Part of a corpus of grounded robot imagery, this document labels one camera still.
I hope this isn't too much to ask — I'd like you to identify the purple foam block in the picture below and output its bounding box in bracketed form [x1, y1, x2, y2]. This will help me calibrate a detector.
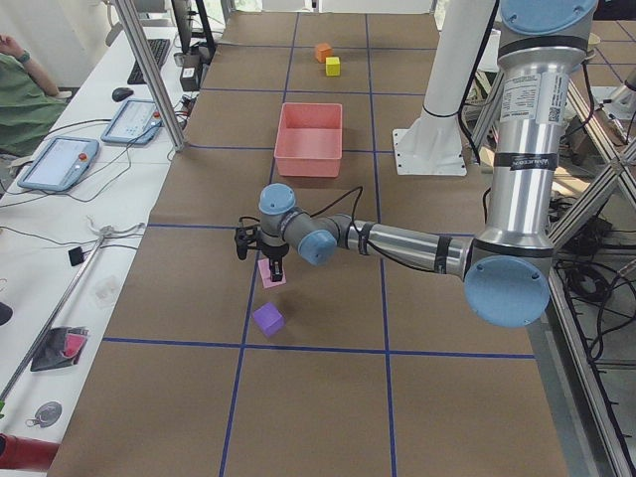
[252, 302, 285, 338]

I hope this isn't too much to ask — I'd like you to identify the metal rod on desk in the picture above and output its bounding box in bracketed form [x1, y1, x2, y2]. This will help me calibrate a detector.
[1, 226, 114, 409]

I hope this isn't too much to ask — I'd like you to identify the black pink pouch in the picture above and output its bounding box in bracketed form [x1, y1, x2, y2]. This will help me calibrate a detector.
[30, 327, 88, 372]

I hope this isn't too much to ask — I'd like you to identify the teach pendant tablet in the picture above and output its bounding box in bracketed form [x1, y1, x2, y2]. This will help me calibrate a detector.
[100, 97, 162, 145]
[18, 136, 99, 192]

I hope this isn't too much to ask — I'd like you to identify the black power box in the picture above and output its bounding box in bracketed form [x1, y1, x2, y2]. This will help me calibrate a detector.
[180, 54, 203, 92]

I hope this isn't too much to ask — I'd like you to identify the black keyboard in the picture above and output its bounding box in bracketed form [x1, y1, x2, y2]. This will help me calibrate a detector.
[126, 38, 172, 85]

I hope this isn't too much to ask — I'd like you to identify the light pink foam block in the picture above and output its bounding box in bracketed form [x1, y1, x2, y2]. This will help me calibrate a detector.
[258, 258, 286, 289]

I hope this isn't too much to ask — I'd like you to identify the far teach pendant tablet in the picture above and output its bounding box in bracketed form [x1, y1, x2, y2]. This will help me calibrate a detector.
[100, 97, 162, 145]

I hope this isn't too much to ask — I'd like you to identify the yellow foam block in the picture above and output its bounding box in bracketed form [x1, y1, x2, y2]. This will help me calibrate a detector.
[325, 57, 341, 78]

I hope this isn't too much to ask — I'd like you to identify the aluminium frame post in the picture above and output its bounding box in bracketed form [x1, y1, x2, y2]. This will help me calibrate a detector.
[112, 0, 185, 152]

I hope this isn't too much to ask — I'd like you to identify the small black square pad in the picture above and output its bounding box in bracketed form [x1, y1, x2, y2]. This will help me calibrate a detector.
[68, 245, 85, 267]

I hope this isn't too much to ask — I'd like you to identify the person in green shirt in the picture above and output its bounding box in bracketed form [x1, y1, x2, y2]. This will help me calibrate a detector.
[1, 34, 66, 157]

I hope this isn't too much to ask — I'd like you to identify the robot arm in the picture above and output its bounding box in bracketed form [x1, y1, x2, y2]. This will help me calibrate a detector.
[259, 1, 596, 327]

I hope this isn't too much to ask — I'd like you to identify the pink plastic bin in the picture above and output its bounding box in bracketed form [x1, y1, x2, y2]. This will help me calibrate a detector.
[274, 102, 343, 178]

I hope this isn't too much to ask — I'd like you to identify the black computer mouse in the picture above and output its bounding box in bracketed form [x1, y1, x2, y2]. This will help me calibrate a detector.
[111, 86, 134, 102]

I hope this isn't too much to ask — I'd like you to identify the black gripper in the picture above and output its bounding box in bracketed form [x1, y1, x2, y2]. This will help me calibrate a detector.
[259, 240, 289, 281]

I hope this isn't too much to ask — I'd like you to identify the round metal disc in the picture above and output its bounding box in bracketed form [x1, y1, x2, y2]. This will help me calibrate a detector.
[25, 400, 63, 428]

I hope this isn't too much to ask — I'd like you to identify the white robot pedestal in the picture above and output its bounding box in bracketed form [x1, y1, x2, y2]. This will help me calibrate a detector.
[393, 0, 499, 176]

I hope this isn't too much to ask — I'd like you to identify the near teach pendant tablet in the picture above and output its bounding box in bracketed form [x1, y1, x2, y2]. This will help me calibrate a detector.
[18, 136, 99, 192]

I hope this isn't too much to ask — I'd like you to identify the orange foam block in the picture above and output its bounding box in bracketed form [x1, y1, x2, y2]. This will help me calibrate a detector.
[314, 43, 333, 64]

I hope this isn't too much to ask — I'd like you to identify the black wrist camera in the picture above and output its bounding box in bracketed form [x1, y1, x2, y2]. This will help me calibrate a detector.
[234, 216, 260, 260]

